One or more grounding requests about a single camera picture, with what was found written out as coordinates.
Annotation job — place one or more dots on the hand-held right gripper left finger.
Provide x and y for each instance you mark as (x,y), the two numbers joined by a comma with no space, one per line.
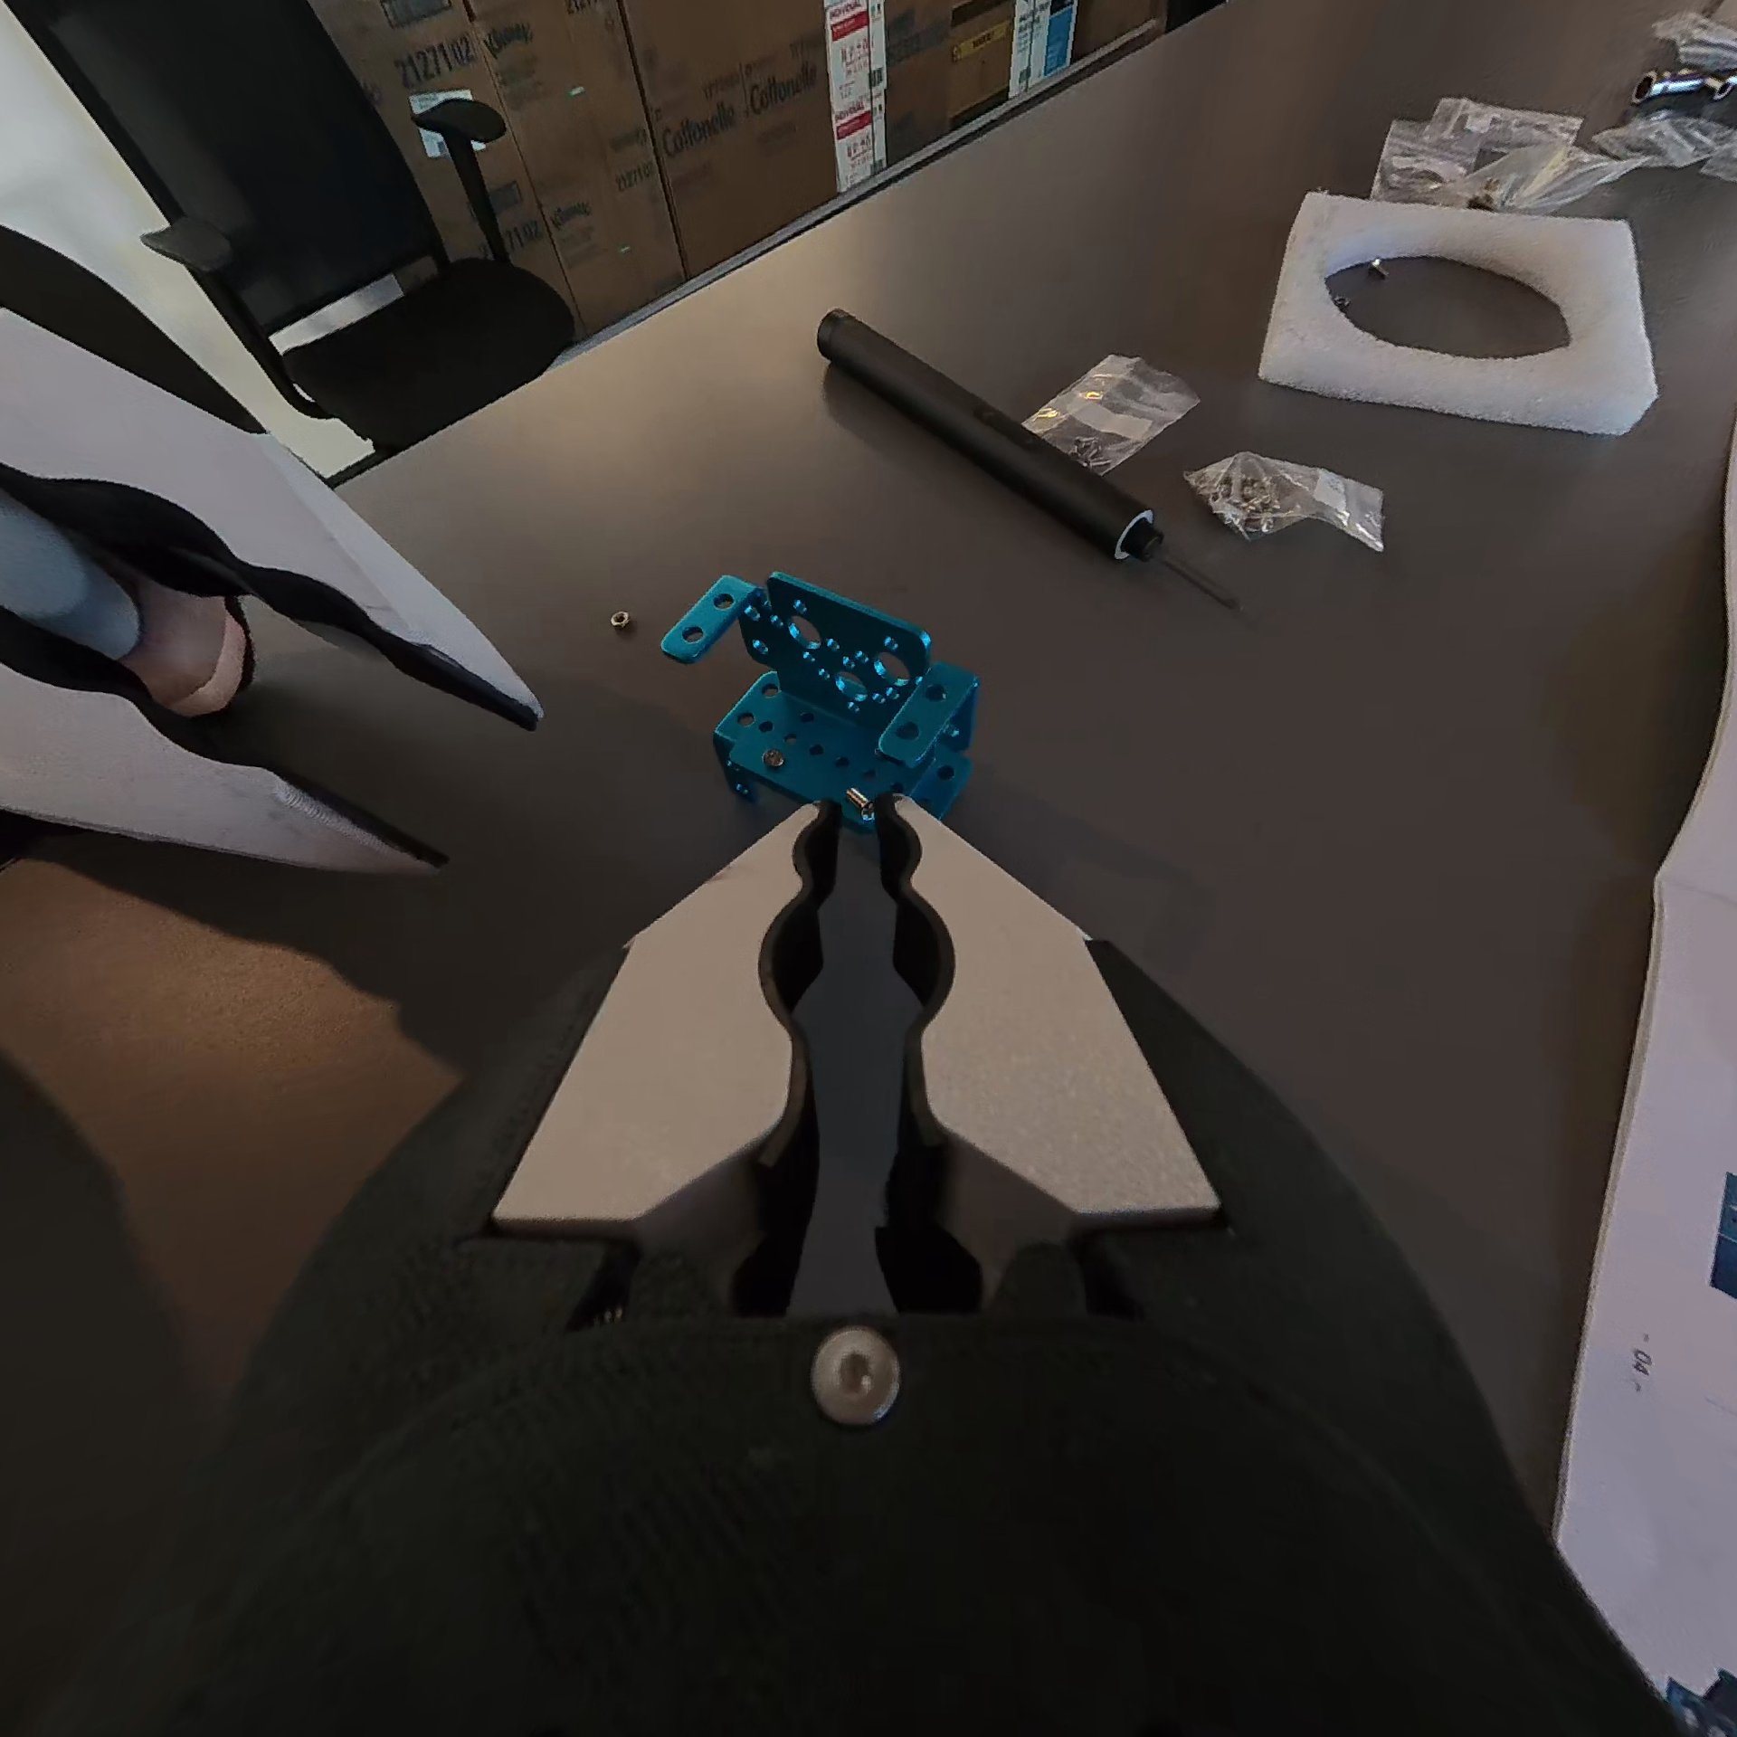
(652,1086)

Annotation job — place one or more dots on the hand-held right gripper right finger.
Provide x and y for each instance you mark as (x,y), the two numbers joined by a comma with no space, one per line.
(1073,1086)

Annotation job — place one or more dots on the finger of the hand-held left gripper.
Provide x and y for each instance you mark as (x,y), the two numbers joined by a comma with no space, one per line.
(136,774)
(204,475)

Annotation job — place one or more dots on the blue metal bracket assembly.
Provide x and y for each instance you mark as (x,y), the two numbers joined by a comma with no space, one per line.
(816,664)

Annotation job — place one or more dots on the grey desk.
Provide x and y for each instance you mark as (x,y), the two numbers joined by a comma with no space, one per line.
(1358,760)

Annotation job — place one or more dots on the person's left hand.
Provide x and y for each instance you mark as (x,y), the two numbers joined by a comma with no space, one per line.
(197,659)

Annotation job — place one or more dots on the black office chair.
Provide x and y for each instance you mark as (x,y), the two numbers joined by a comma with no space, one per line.
(420,340)

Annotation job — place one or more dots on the open instruction booklet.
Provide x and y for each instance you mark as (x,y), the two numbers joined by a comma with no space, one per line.
(1684,1086)

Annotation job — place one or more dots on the clear bag of screws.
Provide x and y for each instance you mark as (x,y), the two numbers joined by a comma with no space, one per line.
(1119,408)
(1283,495)

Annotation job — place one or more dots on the stack of cardboard boxes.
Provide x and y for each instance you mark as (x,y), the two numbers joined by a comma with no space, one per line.
(734,123)

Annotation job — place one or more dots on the black electric screwdriver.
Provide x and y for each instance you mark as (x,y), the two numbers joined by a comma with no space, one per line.
(977,421)

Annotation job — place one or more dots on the cluster of small clear bags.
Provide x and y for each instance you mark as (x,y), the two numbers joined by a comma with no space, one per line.
(1479,149)

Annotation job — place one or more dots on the small metal socket wrench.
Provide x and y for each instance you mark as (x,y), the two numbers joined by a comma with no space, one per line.
(1684,81)

